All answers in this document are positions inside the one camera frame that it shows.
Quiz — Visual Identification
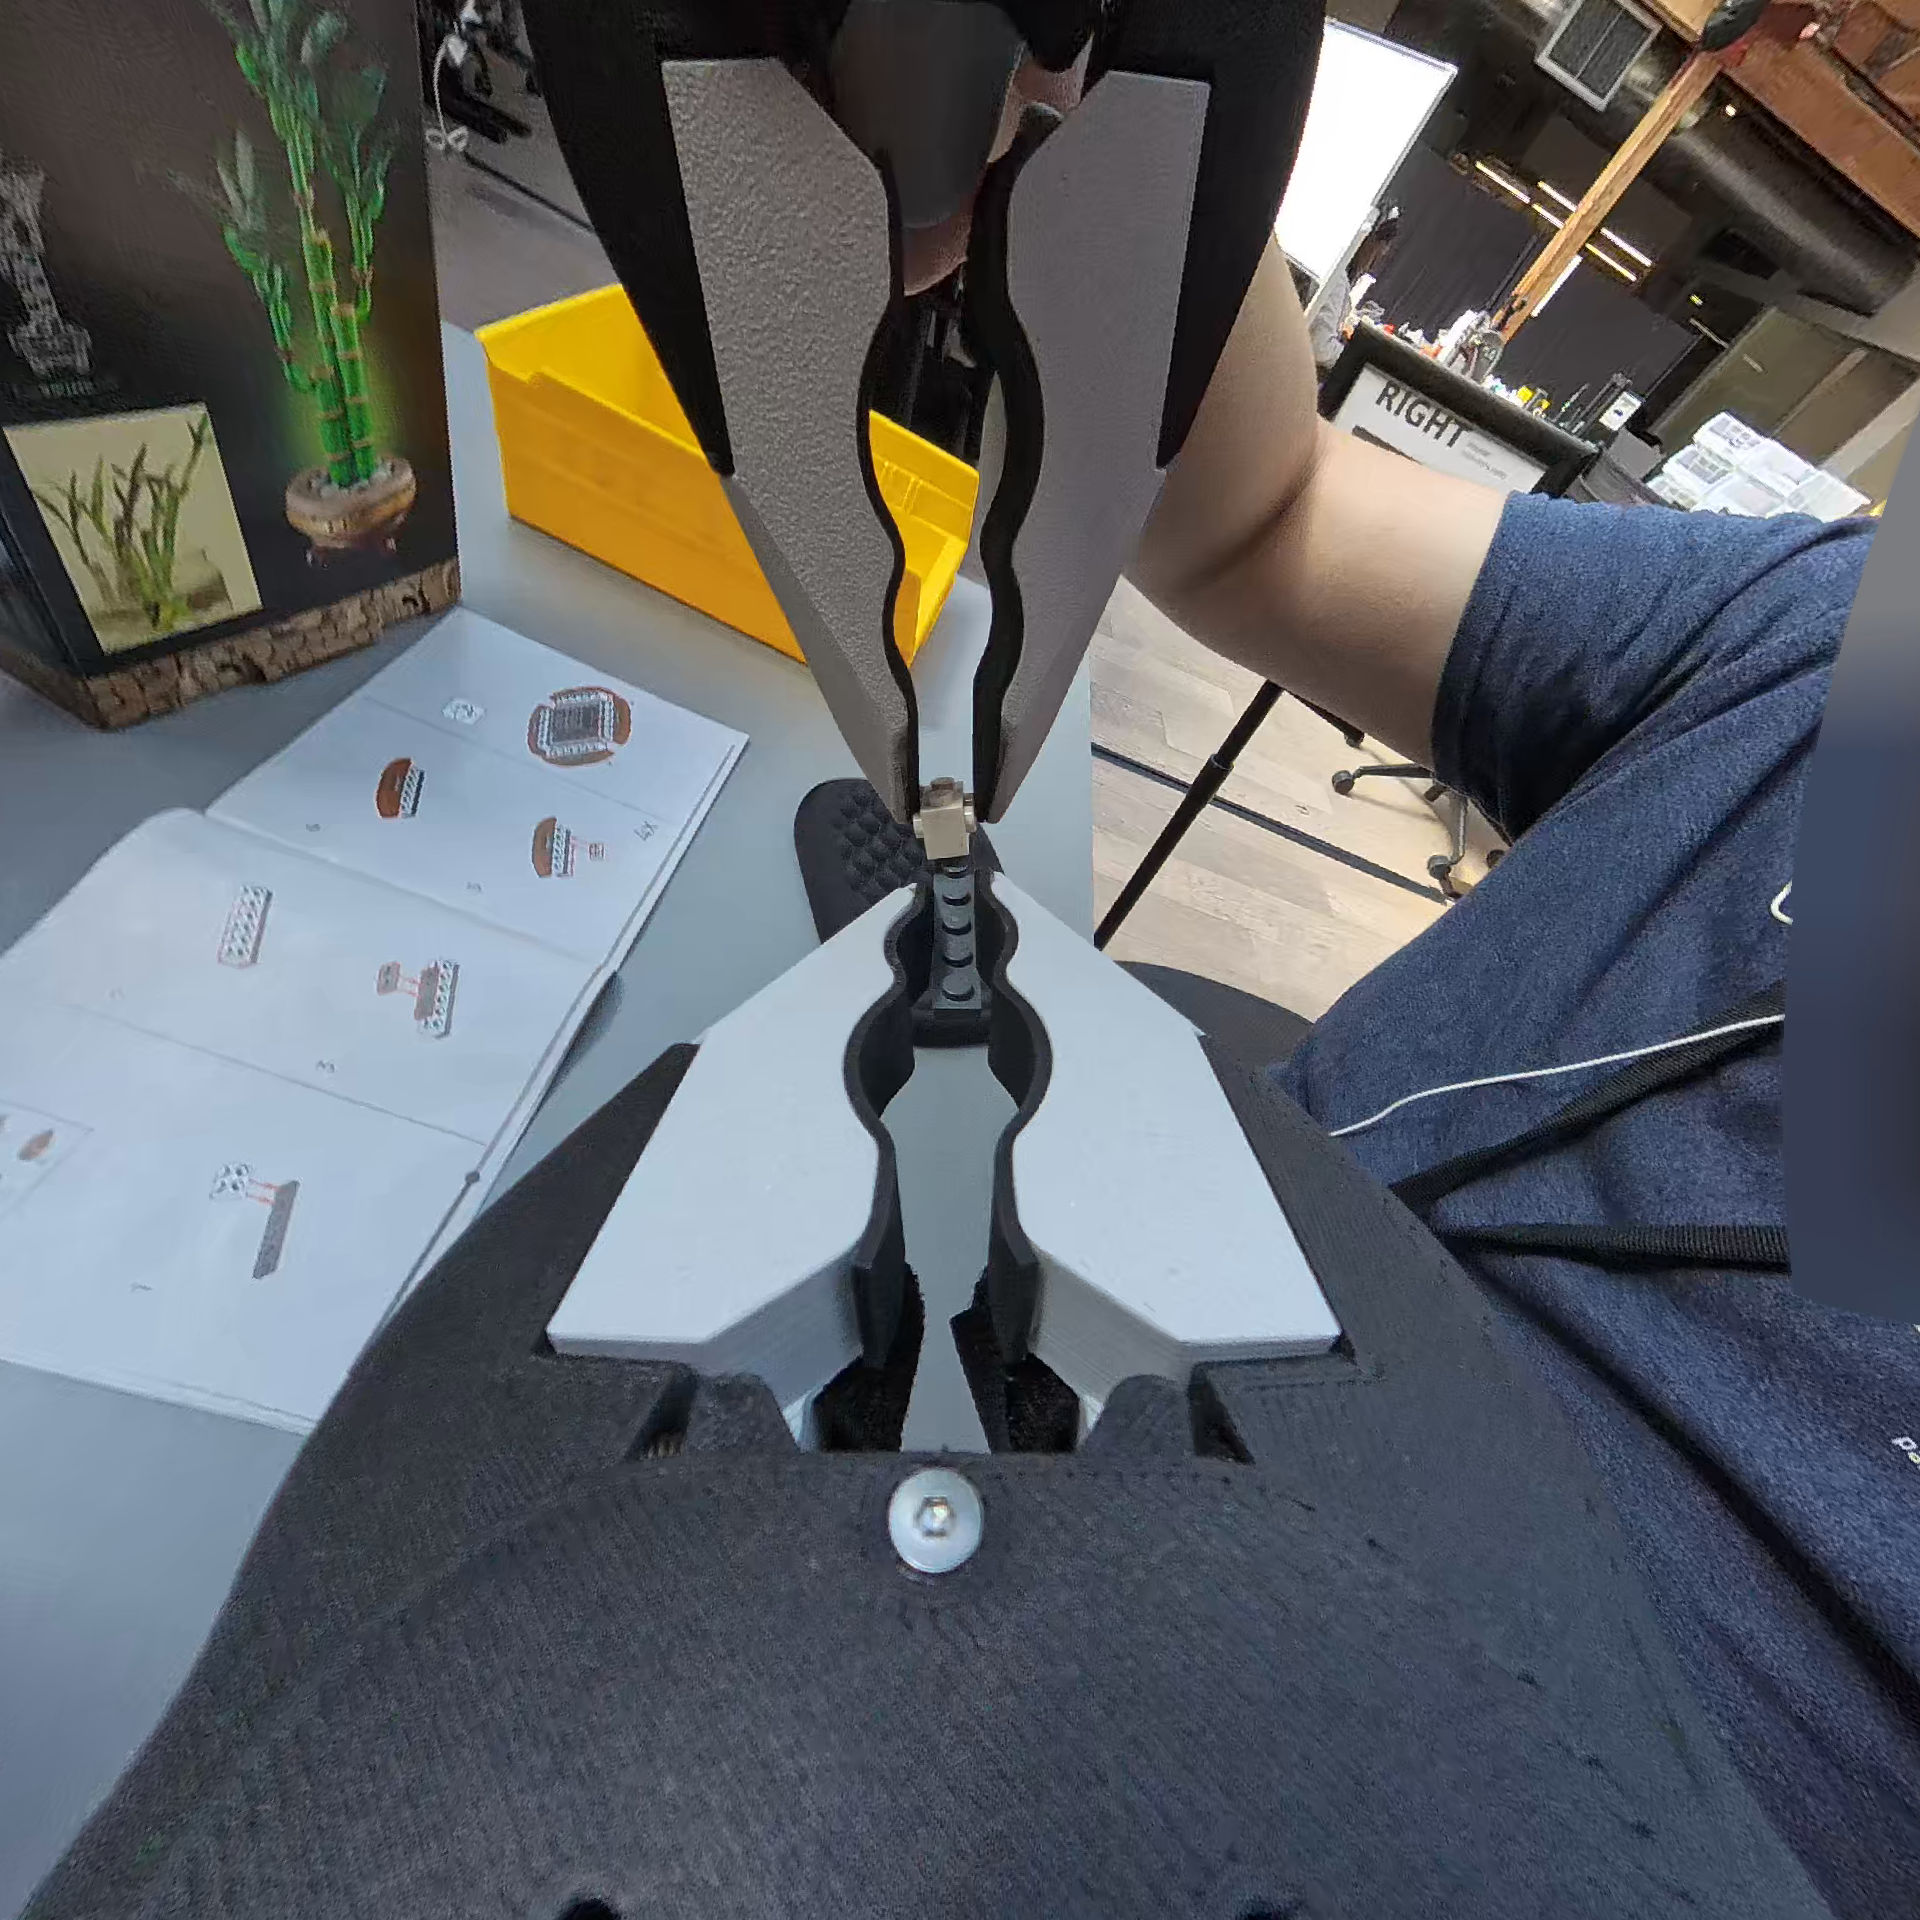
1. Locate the dark grey lego plate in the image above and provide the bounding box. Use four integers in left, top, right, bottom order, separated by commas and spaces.
912, 858, 994, 1046

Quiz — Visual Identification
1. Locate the yellow plastic bin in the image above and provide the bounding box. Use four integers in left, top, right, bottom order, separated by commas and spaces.
477, 280, 981, 666

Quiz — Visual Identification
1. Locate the person's torso in navy shirt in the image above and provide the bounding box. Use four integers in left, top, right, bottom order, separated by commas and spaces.
1275, 496, 1920, 1920

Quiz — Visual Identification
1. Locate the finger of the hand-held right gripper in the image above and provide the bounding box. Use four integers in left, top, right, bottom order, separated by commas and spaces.
967, 70, 1214, 828
660, 56, 920, 828

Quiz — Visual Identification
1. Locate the stack of clear plastic boxes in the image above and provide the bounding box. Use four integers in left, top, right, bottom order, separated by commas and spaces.
1651, 412, 1869, 518

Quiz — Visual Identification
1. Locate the white board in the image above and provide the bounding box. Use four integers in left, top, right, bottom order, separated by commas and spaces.
1275, 19, 1460, 288

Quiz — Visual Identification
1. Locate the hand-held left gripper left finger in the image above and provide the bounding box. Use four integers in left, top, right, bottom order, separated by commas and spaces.
547, 885, 924, 1448

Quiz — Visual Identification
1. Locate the lego instruction booklet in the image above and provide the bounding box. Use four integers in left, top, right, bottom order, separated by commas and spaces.
0, 607, 751, 1432

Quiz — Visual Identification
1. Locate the person's right forearm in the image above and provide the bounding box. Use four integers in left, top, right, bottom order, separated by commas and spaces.
1131, 231, 1518, 775

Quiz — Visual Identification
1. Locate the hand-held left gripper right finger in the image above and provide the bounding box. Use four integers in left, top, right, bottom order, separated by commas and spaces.
975, 870, 1342, 1442

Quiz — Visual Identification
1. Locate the black framed marker sign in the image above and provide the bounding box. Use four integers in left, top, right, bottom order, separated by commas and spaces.
1094, 323, 1599, 954

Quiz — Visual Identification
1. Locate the black lego set box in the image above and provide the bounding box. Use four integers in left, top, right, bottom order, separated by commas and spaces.
0, 0, 461, 731

